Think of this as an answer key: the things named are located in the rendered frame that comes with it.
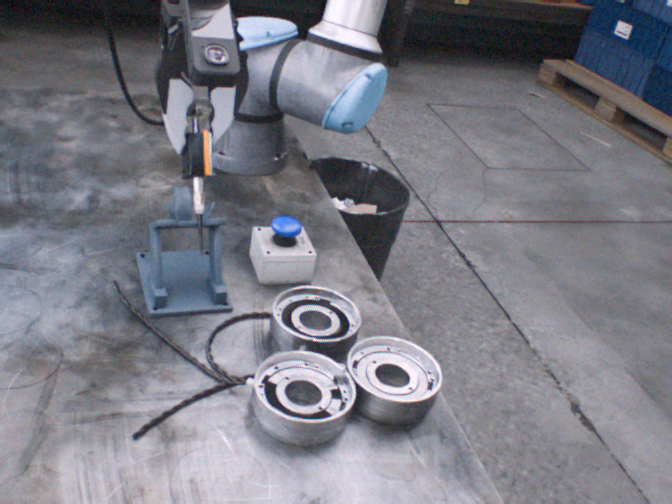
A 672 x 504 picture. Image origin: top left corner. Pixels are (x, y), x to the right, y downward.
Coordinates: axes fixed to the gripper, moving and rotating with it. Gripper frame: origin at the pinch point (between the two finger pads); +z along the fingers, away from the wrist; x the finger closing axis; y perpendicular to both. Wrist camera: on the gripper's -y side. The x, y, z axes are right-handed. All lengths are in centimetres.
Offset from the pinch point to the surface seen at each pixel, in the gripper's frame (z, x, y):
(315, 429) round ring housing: 16.6, -7.6, -28.0
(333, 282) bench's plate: 19.7, -20.0, -0.3
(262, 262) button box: 16.4, -9.8, 0.4
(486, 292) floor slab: 100, -125, 96
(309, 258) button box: 15.7, -15.9, -0.2
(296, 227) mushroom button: 12.4, -14.3, 2.2
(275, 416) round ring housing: 16.1, -4.0, -26.1
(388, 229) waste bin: 63, -73, 80
